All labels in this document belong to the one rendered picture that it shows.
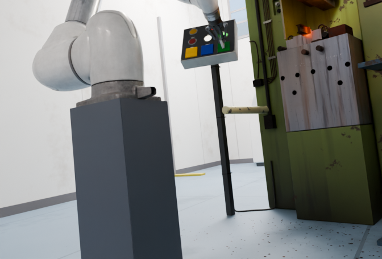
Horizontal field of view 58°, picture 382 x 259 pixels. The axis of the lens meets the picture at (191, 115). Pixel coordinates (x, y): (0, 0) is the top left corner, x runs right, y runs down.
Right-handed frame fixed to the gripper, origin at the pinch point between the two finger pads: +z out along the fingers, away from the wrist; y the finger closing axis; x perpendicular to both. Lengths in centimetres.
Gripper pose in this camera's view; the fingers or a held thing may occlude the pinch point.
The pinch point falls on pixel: (221, 42)
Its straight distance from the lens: 205.3
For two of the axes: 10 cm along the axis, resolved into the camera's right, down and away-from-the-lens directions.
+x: 0.6, -8.4, 5.4
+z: 3.1, 5.3, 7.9
